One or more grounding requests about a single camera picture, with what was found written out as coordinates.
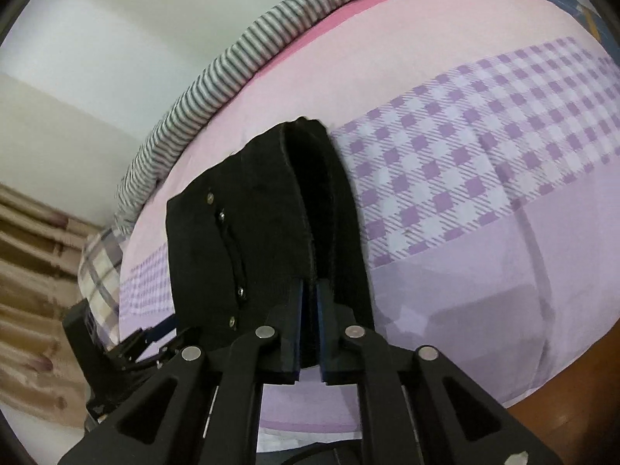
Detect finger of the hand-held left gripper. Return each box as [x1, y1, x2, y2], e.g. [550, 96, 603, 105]
[138, 328, 200, 365]
[116, 319, 178, 353]

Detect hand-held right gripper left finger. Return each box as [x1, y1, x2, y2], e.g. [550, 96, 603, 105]
[58, 283, 304, 465]

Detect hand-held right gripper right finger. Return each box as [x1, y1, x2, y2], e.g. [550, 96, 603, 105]
[317, 283, 565, 465]

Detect black pants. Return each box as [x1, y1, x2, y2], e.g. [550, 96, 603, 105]
[165, 116, 376, 386]

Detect plaid pillow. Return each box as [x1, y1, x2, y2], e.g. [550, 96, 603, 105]
[77, 225, 134, 350]

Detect brown curtain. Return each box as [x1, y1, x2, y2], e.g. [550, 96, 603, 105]
[0, 181, 119, 429]

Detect pink and purple bed sheet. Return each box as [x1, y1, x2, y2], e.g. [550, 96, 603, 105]
[116, 0, 620, 434]

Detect grey striped rolled blanket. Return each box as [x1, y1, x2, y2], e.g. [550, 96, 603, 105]
[114, 0, 394, 236]

